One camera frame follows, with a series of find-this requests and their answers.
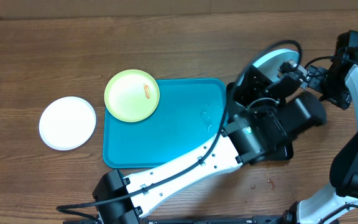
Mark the yellow plate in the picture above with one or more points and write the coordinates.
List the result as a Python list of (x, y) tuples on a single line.
[(131, 95)]

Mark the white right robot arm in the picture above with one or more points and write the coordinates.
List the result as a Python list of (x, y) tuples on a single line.
[(340, 195)]

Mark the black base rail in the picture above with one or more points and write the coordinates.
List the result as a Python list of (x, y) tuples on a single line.
[(261, 219)]

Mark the white pink plate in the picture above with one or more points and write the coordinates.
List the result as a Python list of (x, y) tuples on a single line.
[(67, 123)]

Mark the teal plastic tray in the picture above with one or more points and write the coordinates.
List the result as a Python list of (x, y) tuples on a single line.
[(188, 114)]

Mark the light blue plate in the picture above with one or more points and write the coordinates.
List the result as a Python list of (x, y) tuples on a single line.
[(269, 64)]

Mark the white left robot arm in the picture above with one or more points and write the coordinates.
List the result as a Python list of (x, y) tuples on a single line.
[(128, 199)]

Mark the black tray with water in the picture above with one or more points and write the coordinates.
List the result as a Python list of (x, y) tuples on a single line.
[(256, 133)]

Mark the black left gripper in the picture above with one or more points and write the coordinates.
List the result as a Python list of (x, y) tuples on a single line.
[(248, 84)]

